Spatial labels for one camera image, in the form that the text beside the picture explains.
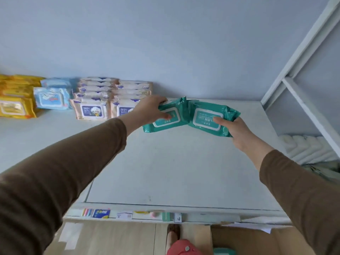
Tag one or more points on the white paper sheet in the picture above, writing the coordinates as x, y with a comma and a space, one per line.
249, 227

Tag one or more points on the person's right forearm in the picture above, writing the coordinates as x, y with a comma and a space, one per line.
297, 193

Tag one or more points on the blue price label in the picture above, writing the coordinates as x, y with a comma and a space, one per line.
99, 213

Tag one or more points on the person's left forearm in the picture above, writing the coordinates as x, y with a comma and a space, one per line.
61, 177

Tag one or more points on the brown cardboard box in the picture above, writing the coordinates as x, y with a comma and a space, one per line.
260, 243

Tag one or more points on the person's right thumb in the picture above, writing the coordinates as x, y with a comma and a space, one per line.
220, 121

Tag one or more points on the green packet in box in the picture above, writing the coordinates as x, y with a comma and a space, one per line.
224, 251

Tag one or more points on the white shelf label rail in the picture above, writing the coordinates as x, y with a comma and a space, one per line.
212, 217

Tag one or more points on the pale green patterned cloth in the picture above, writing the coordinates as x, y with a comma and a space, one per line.
325, 171

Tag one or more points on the person's brown slipper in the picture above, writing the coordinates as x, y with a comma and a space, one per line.
173, 233

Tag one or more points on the rows of peach wipes packets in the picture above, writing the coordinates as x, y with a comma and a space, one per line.
93, 103

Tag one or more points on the yellow and white price label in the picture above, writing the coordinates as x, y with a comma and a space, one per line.
144, 214

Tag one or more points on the person's pink garment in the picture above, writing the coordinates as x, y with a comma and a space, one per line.
182, 248

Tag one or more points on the person's right hand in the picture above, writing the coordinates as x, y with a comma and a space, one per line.
237, 132

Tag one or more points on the person's left hand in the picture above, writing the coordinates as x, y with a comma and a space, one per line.
146, 111

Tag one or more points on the green price tag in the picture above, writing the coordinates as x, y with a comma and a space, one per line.
167, 217

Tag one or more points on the white metal shelf frame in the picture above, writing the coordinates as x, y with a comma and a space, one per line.
300, 90

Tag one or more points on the small white price tag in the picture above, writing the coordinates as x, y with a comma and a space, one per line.
177, 218

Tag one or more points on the green wet wipes packet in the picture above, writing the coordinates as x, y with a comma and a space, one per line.
180, 111
209, 114

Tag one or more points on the stack of white folded towels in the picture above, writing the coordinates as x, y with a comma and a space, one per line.
308, 147

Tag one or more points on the person's left thumb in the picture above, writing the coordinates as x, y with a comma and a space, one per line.
165, 117

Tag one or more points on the yellow wet wipes packet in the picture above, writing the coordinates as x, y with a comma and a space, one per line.
16, 107
14, 91
21, 80

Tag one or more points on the blue wet wipes packet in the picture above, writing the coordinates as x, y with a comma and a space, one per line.
56, 82
51, 98

